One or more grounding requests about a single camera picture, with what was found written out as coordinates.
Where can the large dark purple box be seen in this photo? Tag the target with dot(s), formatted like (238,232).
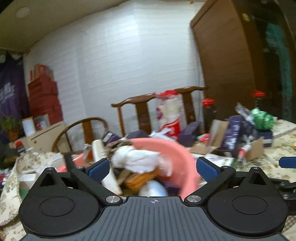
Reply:
(233,132)

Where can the small purple carton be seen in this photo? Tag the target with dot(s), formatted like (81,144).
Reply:
(110,137)

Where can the pink plastic basin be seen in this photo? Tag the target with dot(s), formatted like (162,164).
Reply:
(182,162)

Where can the round-back wooden chair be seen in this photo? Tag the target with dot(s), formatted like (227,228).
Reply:
(87,127)

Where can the purple banner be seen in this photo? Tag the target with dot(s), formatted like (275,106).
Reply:
(11,92)

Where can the leopard print pouch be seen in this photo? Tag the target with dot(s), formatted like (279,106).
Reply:
(118,144)

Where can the orange strip packet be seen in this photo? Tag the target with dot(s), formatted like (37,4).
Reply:
(141,179)

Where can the stack of red boxes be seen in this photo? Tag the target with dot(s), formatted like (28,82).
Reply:
(44,99)

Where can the red-cap dark jar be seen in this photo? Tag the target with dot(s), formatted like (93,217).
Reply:
(257,95)
(208,115)

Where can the white tissue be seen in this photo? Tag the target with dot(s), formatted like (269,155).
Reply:
(138,160)

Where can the open cardboard box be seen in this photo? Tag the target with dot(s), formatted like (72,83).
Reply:
(218,132)

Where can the red and white carton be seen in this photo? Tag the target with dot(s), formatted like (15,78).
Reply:
(41,122)

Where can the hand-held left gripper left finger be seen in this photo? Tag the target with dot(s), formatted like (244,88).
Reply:
(99,168)

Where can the low dark purple box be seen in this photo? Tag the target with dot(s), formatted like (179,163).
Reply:
(188,135)

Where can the green ribbon ball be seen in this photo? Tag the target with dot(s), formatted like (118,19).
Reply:
(263,119)

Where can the cardboard flap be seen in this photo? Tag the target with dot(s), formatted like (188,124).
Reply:
(255,149)

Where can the white cabinet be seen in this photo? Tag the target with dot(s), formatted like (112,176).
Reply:
(46,139)

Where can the floral cloth covered desktop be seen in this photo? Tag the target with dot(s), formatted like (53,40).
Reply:
(284,138)

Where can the potted plant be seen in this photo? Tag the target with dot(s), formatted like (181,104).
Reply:
(10,126)

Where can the wooden wardrobe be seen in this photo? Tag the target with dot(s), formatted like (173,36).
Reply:
(219,58)

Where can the dark blue box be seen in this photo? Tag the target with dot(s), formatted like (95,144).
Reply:
(266,139)

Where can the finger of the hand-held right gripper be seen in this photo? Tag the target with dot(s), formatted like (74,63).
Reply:
(288,191)
(288,162)

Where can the crinkled clear plastic wrap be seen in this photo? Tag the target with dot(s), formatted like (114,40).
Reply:
(242,112)

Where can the teal hanging cloth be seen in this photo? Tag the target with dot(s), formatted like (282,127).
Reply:
(277,58)

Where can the bag of paper cups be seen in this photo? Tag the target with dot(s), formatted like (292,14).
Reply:
(170,115)

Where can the small red-cap bottle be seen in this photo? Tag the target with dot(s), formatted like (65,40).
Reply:
(20,148)

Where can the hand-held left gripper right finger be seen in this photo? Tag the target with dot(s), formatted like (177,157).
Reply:
(207,168)

